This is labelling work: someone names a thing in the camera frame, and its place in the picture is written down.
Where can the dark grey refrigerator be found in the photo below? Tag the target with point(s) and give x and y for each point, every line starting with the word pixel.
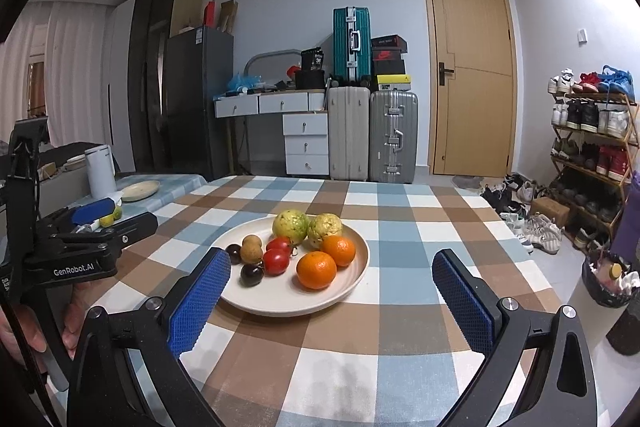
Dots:
pixel 195 107

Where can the person's left hand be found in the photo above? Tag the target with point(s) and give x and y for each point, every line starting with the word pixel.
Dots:
pixel 72 322

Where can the woven basket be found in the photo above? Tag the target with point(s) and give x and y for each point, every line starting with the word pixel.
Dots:
pixel 602 289

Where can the red paper bag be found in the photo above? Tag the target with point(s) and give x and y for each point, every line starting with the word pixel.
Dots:
pixel 210 13

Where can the black printed box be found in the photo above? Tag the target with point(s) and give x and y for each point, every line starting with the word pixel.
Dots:
pixel 312 59

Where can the blue plastic bag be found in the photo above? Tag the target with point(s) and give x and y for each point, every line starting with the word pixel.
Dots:
pixel 242 83

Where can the red tomato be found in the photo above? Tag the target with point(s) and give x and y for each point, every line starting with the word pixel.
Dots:
pixel 279 245
pixel 275 262

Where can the black shoe box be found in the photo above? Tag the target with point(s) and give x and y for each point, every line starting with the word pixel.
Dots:
pixel 389 67

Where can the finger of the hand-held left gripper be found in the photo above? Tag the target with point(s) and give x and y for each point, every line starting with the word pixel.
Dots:
pixel 95 212
pixel 130 229

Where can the purple bag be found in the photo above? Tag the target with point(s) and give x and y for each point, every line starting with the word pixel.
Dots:
pixel 631 217

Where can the silver suitcase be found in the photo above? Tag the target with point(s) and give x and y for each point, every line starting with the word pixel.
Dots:
pixel 394 137

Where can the white light switch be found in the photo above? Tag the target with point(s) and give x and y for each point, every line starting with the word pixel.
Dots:
pixel 582 35

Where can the dark purple passion fruit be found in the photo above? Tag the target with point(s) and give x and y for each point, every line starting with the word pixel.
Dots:
pixel 233 253
pixel 251 274

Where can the white desk with drawers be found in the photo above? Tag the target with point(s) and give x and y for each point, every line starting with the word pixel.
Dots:
pixel 300 142

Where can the yellow black box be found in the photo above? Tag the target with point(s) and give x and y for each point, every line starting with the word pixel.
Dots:
pixel 394 83

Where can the yellow-green guava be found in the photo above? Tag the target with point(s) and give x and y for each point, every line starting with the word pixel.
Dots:
pixel 325 229
pixel 290 226

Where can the blue checked cloth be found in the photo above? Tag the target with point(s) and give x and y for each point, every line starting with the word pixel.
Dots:
pixel 175 184

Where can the white curtain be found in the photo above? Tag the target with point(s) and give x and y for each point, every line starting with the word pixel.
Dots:
pixel 75 67

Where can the heap of loose sneakers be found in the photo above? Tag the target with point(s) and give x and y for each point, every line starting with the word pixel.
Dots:
pixel 540 227

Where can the white electric kettle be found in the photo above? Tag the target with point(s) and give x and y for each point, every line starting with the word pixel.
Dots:
pixel 100 172

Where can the flat cardboard pieces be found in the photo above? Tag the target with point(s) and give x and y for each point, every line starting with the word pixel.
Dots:
pixel 229 16

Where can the dark red shoe box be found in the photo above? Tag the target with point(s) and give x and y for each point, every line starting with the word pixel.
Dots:
pixel 389 42

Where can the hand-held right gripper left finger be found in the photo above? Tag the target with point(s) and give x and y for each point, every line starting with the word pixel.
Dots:
pixel 200 302

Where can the rows of assorted shoes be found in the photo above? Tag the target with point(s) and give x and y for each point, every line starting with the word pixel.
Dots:
pixel 590 117

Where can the beige suitcase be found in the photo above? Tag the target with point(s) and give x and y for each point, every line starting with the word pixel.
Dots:
pixel 349 132

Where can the cream oval plate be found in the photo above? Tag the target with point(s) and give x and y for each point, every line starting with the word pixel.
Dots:
pixel 325 302

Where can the grey arched mirror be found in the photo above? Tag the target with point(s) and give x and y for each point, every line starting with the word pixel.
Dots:
pixel 270 54

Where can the grey slippers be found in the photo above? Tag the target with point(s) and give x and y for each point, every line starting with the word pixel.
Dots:
pixel 467 182

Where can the teal suitcase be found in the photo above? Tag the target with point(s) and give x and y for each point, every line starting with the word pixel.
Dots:
pixel 347 47

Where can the orange mandarin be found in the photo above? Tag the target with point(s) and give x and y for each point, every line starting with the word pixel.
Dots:
pixel 316 270
pixel 340 250

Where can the dark wardrobe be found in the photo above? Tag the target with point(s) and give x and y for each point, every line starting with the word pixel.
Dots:
pixel 150 72

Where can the brown round fruit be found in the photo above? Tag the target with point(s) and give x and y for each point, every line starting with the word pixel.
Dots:
pixel 251 248

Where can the wooden door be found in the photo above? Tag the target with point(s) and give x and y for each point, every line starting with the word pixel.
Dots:
pixel 470 72

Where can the brown cardboard box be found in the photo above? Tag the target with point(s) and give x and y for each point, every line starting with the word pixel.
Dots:
pixel 550 212

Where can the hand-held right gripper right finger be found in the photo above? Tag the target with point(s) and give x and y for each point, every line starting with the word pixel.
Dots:
pixel 462 302

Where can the dark grey bag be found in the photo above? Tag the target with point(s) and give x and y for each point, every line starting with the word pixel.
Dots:
pixel 625 332

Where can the small beige plate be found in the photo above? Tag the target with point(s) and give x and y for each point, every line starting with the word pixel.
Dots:
pixel 140 191

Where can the wooden shoe rack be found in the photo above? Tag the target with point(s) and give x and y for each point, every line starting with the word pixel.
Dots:
pixel 625 99

